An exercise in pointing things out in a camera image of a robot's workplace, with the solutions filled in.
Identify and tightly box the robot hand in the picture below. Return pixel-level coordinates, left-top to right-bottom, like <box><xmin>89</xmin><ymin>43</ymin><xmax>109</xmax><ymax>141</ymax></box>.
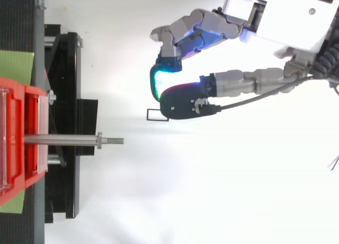
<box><xmin>149</xmin><ymin>0</ymin><xmax>335</xmax><ymax>122</ymax></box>

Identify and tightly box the thin dark loop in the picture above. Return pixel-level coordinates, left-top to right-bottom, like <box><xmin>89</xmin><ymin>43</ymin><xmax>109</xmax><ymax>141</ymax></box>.
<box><xmin>146</xmin><ymin>109</ymin><xmax>170</xmax><ymax>122</ymax></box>

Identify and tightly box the metal rod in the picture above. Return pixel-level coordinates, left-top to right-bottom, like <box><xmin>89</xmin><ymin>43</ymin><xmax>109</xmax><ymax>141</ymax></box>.
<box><xmin>23</xmin><ymin>132</ymin><xmax>125</xmax><ymax>150</ymax></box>

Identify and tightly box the black stand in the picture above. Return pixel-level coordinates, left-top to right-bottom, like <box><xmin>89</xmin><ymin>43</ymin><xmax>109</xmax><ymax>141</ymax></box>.
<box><xmin>0</xmin><ymin>0</ymin><xmax>99</xmax><ymax>244</ymax></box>

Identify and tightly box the red bin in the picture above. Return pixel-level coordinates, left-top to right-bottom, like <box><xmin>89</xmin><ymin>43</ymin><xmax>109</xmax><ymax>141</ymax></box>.
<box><xmin>0</xmin><ymin>76</ymin><xmax>50</xmax><ymax>207</ymax></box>

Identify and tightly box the black coiled cable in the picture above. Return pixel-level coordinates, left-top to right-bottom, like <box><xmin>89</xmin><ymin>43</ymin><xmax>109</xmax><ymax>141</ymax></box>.
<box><xmin>314</xmin><ymin>24</ymin><xmax>339</xmax><ymax>90</ymax></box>

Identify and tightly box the thin black cable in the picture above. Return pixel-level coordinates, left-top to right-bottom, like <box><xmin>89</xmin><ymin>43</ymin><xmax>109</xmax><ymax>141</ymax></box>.
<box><xmin>327</xmin><ymin>153</ymin><xmax>339</xmax><ymax>171</ymax></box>
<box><xmin>211</xmin><ymin>74</ymin><xmax>317</xmax><ymax>111</ymax></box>

